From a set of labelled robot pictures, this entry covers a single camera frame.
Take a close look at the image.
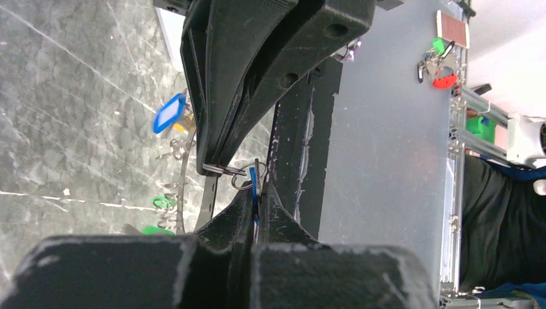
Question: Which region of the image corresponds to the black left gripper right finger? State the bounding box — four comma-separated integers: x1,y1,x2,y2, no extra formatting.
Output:
251,185,437,308

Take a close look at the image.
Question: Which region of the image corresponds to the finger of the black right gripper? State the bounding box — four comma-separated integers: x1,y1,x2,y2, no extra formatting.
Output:
213,1,376,165
180,1,297,176

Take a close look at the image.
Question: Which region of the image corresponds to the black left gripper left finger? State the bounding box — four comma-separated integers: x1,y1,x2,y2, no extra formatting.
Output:
1,191,252,308

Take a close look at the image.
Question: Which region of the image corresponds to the blue key tag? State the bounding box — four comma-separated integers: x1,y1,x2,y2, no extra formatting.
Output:
152,93,186,135
249,164,259,225

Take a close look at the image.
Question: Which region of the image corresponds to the green key tag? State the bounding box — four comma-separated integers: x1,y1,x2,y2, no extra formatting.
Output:
141,195,176,236

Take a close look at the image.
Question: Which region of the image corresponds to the yellow key tag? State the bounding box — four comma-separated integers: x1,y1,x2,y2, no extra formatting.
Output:
173,113,196,132

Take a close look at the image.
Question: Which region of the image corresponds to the spare key bunch red tag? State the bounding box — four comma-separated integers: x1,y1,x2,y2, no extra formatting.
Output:
417,37,458,89

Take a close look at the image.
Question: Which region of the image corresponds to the small brown circuit board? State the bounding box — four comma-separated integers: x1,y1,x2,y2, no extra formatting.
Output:
436,10,470,50

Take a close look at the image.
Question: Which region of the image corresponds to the green plastic block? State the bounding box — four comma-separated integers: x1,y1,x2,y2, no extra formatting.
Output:
466,117,497,144

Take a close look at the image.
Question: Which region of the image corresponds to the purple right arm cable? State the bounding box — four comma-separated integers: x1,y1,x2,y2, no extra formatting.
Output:
339,36,363,64

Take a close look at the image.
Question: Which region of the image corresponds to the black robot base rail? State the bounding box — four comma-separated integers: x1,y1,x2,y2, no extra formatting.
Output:
260,58,343,243

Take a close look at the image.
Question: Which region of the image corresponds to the aluminium frame rail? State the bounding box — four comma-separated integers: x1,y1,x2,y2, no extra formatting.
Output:
439,0,546,309

